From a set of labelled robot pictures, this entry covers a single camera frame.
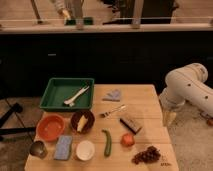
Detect red tomato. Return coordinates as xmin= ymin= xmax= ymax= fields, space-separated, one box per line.
xmin=120 ymin=133 xmax=135 ymax=147

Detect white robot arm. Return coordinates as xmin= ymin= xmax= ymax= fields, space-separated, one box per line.
xmin=159 ymin=63 xmax=213 ymax=126

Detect black grey scrub brush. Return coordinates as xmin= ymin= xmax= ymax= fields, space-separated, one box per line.
xmin=120 ymin=116 xmax=142 ymax=134

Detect green plastic tray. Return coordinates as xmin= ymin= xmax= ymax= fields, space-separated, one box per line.
xmin=40 ymin=78 xmax=94 ymax=112

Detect white plastic utensil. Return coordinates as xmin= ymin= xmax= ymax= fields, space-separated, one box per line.
xmin=64 ymin=86 xmax=89 ymax=107

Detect orange plastic bowl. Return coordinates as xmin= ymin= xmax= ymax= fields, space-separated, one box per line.
xmin=36 ymin=115 xmax=65 ymax=141

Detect dark purple grape bunch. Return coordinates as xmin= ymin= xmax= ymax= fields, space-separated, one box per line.
xmin=132 ymin=146 xmax=161 ymax=164

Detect dark brown bowl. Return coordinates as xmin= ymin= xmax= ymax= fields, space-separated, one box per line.
xmin=70 ymin=110 xmax=95 ymax=134

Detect blue sponge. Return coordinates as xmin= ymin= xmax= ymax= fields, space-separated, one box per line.
xmin=54 ymin=135 xmax=72 ymax=160

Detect green cucumber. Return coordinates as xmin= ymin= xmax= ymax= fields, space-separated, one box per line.
xmin=102 ymin=130 xmax=112 ymax=157

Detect blue grey folded cloth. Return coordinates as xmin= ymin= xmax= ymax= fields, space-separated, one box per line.
xmin=103 ymin=89 xmax=121 ymax=102

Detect black tripod leg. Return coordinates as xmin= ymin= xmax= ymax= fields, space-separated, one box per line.
xmin=0 ymin=103 xmax=23 ymax=128

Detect yellow banana piece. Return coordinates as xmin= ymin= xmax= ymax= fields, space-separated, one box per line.
xmin=77 ymin=116 xmax=88 ymax=132

